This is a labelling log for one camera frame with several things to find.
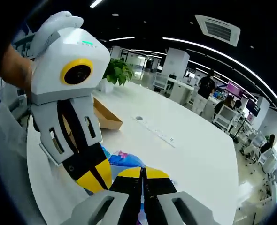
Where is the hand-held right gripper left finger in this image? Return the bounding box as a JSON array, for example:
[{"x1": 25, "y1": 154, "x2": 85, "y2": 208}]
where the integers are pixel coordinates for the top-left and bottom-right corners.
[{"x1": 60, "y1": 166, "x2": 144, "y2": 225}]

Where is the white office chair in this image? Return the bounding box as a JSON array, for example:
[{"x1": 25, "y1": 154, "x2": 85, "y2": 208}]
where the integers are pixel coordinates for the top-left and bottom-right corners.
[
  {"x1": 213, "y1": 104, "x2": 238, "y2": 132},
  {"x1": 258, "y1": 147, "x2": 277, "y2": 167}
]

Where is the ceiling air conditioner vent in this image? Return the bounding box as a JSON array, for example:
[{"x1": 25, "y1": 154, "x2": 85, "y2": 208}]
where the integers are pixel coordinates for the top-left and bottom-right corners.
[{"x1": 194, "y1": 14, "x2": 241, "y2": 47}]

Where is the pink display screen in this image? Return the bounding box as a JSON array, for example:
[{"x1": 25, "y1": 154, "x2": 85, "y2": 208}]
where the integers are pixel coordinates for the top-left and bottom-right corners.
[{"x1": 226, "y1": 81, "x2": 244, "y2": 97}]

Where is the dark display screen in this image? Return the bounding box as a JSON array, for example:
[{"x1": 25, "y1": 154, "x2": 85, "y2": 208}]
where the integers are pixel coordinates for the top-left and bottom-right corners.
[{"x1": 245, "y1": 98, "x2": 261, "y2": 115}]

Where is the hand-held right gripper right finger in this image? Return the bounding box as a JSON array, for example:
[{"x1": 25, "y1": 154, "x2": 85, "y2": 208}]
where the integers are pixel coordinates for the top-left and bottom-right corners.
[{"x1": 143, "y1": 166, "x2": 221, "y2": 225}]

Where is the grey mesh office chair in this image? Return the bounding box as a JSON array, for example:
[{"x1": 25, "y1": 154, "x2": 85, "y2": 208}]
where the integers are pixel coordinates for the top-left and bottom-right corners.
[{"x1": 0, "y1": 103, "x2": 45, "y2": 225}]

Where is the long curved ceiling light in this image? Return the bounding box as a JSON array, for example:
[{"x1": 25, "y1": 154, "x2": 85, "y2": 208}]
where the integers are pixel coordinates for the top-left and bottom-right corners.
[{"x1": 162, "y1": 37, "x2": 277, "y2": 118}]

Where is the brown cardboard shoe box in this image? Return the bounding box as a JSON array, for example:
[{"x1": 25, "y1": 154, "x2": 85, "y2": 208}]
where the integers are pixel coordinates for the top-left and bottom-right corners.
[{"x1": 93, "y1": 97, "x2": 123, "y2": 130}]

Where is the white desk power strip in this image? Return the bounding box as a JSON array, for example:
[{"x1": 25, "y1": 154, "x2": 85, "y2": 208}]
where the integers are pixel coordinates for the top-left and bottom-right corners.
[{"x1": 131, "y1": 114, "x2": 177, "y2": 149}]

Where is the green potted plant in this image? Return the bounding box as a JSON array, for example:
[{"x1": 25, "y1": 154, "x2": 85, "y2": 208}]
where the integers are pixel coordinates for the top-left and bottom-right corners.
[{"x1": 98, "y1": 58, "x2": 134, "y2": 93}]

